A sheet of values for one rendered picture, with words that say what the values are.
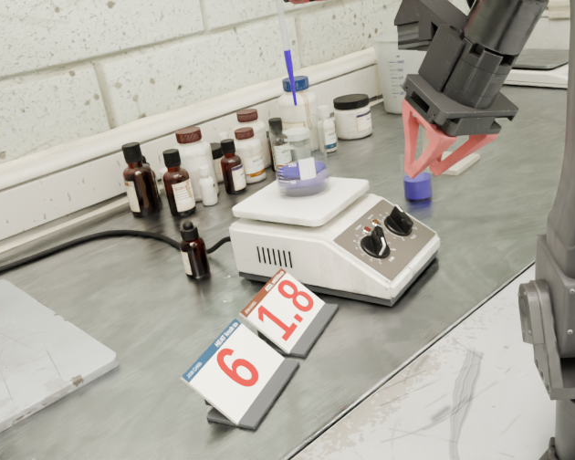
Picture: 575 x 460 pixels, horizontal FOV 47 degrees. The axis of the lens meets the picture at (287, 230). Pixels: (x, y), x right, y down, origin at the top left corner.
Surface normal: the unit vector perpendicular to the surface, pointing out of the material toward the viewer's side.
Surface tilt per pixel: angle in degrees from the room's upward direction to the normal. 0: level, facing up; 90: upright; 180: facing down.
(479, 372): 0
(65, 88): 90
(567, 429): 90
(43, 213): 90
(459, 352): 0
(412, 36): 77
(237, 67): 90
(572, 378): 0
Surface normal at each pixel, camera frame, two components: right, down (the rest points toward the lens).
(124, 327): -0.15, -0.91
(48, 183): 0.68, 0.20
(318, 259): -0.55, 0.40
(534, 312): -0.14, -0.12
